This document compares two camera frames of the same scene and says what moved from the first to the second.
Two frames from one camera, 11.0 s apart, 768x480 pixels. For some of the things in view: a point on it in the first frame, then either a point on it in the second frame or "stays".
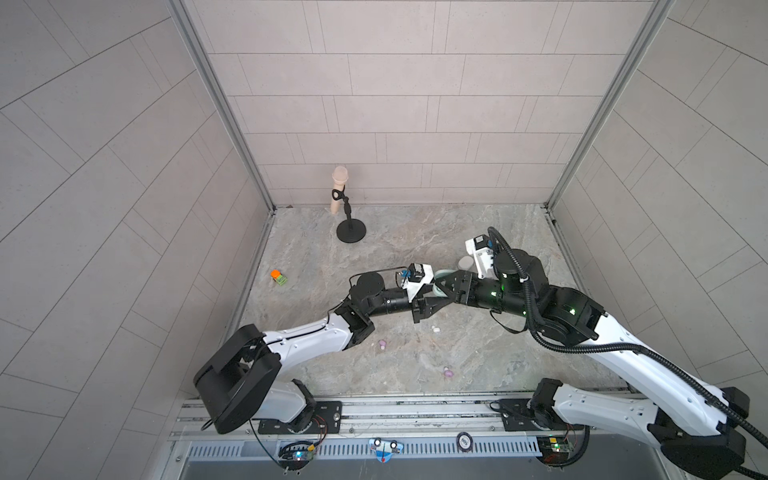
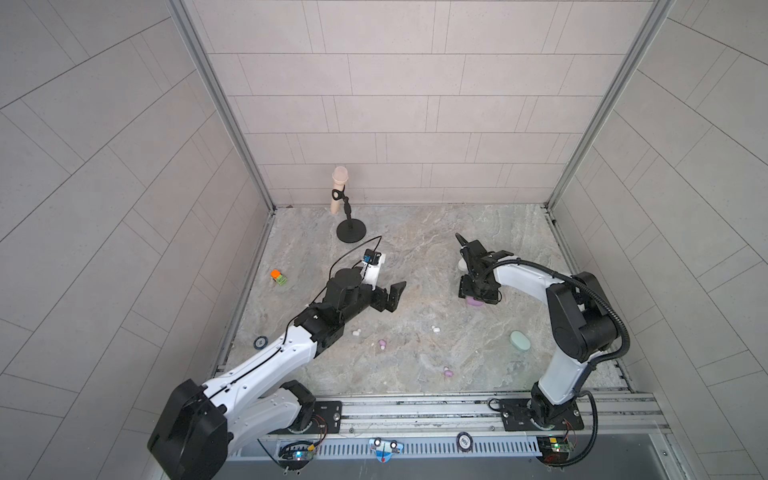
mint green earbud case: x=437 y=274 to x=519 y=340
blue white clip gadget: x=384 y=449 stays
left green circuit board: x=296 y=454 stays
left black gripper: x=424 y=311 to x=388 y=305
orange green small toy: x=278 y=277 stays
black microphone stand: x=349 y=230 stays
